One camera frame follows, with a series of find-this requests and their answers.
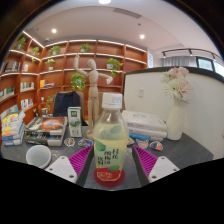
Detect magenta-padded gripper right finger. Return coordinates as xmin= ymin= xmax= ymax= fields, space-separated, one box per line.
xmin=131 ymin=144 xmax=181 ymax=188

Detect ceiling air vent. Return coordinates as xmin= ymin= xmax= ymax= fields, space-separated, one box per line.
xmin=113 ymin=7 xmax=142 ymax=19

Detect dark book orange cover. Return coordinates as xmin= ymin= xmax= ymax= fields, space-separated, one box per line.
xmin=25 ymin=116 xmax=68 ymax=135

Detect window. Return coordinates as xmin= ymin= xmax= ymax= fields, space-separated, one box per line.
xmin=196 ymin=57 xmax=224 ymax=78

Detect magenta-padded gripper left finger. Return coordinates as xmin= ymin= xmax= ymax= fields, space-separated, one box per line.
xmin=44 ymin=144 xmax=95 ymax=188

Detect wooden shelf unit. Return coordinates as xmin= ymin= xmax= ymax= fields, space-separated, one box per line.
xmin=0 ymin=30 xmax=148 ymax=134

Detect white vase with flowers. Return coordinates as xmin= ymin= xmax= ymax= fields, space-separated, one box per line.
xmin=160 ymin=66 xmax=194 ymax=142

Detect blue white tissue pack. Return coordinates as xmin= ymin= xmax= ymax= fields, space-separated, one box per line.
xmin=128 ymin=132 xmax=164 ymax=143

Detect recessed ceiling lights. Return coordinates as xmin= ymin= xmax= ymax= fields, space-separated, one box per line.
xmin=49 ymin=0 xmax=147 ymax=40

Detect small green white carton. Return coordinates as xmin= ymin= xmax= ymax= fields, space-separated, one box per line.
xmin=67 ymin=106 xmax=83 ymax=138

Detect white mug triangle pattern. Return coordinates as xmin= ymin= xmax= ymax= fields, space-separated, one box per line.
xmin=25 ymin=144 xmax=53 ymax=170

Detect white partition black top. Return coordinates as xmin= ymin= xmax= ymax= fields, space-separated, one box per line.
xmin=122 ymin=66 xmax=224 ymax=159

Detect small printed sticker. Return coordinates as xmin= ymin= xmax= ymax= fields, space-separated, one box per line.
xmin=148 ymin=140 xmax=164 ymax=152
xmin=77 ymin=138 xmax=94 ymax=148
xmin=135 ymin=138 xmax=150 ymax=150
xmin=63 ymin=137 xmax=76 ymax=148

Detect colourful book stack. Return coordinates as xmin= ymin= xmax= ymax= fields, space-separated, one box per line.
xmin=0 ymin=109 xmax=27 ymax=147

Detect clear drink bottle white cap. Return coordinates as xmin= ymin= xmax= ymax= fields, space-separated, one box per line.
xmin=93 ymin=92 xmax=130 ymax=183

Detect black track light rail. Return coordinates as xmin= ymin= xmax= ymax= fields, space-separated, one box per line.
xmin=161 ymin=48 xmax=224 ymax=60

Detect tan chair with dark jacket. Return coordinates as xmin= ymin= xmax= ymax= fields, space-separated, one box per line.
xmin=52 ymin=90 xmax=84 ymax=118

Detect grey curtain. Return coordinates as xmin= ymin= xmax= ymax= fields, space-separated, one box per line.
xmin=163 ymin=55 xmax=198 ymax=68

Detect wooden artist mannequin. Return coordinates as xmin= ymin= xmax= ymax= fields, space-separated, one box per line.
xmin=73 ymin=53 xmax=114 ymax=140

